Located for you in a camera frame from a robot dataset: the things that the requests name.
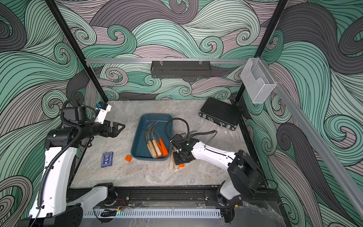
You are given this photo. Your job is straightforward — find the teal plastic storage tray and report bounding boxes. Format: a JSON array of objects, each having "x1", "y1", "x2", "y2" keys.
[{"x1": 130, "y1": 113, "x2": 173, "y2": 161}]

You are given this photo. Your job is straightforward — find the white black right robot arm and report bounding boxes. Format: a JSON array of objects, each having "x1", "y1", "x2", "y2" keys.
[{"x1": 164, "y1": 118, "x2": 262, "y2": 203}]

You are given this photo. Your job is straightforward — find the blue card pack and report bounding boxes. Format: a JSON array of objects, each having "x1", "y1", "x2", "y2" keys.
[{"x1": 101, "y1": 151, "x2": 113, "y2": 168}]

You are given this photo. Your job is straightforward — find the small orange block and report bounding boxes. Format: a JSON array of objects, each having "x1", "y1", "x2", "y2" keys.
[{"x1": 125, "y1": 155, "x2": 132, "y2": 162}]

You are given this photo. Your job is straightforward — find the white slotted cable duct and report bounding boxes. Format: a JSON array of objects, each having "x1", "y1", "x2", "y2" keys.
[{"x1": 83, "y1": 208, "x2": 222, "y2": 219}]

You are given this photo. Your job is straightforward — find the black case with latches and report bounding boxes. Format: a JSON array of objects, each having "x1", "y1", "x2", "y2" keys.
[{"x1": 199, "y1": 97, "x2": 241, "y2": 131}]

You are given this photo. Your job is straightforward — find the clear plastic wall bin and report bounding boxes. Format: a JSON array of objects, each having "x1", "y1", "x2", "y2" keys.
[{"x1": 241, "y1": 58, "x2": 276, "y2": 104}]

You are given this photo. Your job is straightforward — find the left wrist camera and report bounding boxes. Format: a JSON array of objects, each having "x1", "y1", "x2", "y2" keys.
[{"x1": 95, "y1": 102, "x2": 112, "y2": 124}]

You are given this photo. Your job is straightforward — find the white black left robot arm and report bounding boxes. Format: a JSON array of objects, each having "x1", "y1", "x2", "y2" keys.
[{"x1": 16, "y1": 99, "x2": 126, "y2": 227}]

